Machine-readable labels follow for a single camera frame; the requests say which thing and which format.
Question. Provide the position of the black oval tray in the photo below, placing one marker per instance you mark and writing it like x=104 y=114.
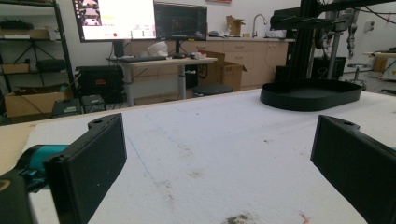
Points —
x=308 y=98

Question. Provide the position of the flat cardboard box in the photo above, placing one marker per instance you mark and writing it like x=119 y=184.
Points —
x=15 y=68

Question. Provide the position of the metal stool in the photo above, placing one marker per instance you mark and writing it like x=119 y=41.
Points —
x=358 y=73

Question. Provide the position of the wooden cabinet counter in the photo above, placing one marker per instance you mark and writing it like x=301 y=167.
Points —
x=258 y=56

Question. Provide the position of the white rounded object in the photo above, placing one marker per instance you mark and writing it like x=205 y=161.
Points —
x=158 y=49

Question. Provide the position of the small open cardboard box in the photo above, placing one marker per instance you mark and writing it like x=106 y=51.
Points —
x=234 y=26

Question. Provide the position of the black round stool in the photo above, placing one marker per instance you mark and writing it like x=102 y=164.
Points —
x=212 y=90

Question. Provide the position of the bright computer monitor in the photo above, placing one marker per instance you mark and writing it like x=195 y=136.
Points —
x=120 y=18

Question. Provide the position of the black metal stand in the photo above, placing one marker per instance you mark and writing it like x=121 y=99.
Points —
x=303 y=40

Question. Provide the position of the white foam mat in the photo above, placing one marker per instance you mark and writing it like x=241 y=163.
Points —
x=218 y=149

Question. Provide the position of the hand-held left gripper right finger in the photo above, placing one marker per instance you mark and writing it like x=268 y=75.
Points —
x=355 y=161

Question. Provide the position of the metal faucet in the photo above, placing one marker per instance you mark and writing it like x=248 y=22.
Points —
x=256 y=23

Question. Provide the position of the black hard case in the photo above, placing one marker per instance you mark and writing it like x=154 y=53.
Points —
x=99 y=82

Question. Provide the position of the small black box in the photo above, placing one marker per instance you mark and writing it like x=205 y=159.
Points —
x=66 y=108

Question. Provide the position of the dark computer monitor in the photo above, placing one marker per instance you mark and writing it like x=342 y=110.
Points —
x=180 y=21

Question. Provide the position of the wooden standing desk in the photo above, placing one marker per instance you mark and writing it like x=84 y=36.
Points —
x=168 y=63

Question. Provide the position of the black keyboard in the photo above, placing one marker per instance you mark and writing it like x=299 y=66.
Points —
x=143 y=58

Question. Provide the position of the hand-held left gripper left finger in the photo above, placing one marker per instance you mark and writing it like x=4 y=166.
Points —
x=90 y=161

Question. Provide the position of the large cardboard box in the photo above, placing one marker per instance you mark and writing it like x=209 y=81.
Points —
x=31 y=102

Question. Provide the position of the black metal shelf rack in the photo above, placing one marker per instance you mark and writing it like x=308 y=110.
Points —
x=60 y=40

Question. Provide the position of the dark bag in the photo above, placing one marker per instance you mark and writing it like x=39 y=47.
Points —
x=50 y=65

